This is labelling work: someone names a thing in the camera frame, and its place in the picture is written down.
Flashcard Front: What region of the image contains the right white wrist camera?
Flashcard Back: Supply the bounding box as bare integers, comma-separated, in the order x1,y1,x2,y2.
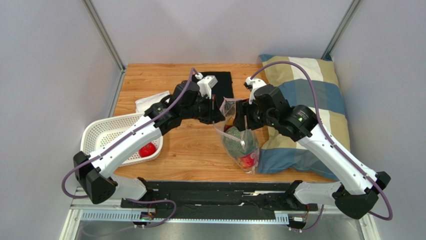
244,77,267,105

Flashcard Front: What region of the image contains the orange fake carrot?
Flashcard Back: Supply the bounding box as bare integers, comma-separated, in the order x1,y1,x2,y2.
223,121,233,133

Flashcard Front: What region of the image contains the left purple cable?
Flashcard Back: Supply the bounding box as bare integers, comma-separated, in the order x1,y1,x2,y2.
61,67,201,200

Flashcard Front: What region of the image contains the red fake apple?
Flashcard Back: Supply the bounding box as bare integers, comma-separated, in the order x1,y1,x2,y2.
138,142,157,158

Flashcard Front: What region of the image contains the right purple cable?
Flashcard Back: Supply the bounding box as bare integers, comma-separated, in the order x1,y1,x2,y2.
250,60,394,232

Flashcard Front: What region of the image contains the aluminium frame post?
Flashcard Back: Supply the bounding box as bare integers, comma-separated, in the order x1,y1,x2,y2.
81,0,126,73
321,0,363,61

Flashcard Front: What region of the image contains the plaid pillow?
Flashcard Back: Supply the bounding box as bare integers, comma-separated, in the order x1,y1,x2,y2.
257,54,351,182

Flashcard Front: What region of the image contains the right aluminium frame post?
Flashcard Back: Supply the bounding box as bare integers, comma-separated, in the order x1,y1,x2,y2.
321,0,363,61

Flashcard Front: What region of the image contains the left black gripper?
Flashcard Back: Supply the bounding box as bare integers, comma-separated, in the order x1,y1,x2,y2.
181,93,226,125

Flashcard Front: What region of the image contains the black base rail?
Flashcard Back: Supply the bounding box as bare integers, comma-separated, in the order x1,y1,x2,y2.
68,179,372,231

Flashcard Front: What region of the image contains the black folded cloth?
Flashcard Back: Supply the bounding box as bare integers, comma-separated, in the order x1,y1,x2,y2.
192,71,234,103

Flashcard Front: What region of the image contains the white rolled towel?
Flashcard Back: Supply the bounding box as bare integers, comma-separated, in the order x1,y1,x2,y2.
135,90,170,113

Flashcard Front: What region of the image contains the white perforated plastic basket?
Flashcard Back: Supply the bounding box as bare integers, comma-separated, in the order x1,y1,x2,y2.
80,113,164,167

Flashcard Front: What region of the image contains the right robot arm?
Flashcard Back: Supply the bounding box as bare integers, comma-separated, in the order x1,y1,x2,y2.
233,82,391,220

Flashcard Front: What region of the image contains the left aluminium frame post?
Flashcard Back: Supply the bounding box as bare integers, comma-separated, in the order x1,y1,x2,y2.
81,0,126,73

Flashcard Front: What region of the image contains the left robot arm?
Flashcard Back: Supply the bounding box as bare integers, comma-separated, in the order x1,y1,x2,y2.
73,75,225,204

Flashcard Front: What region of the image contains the clear zip top bag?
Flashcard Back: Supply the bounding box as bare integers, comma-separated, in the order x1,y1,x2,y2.
213,98,260,174

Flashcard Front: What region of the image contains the red fake tomato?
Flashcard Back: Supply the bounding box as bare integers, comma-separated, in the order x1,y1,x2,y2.
239,153,256,169

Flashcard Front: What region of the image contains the purple cable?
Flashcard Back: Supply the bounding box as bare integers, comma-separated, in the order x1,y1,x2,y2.
250,60,394,232
61,67,201,200

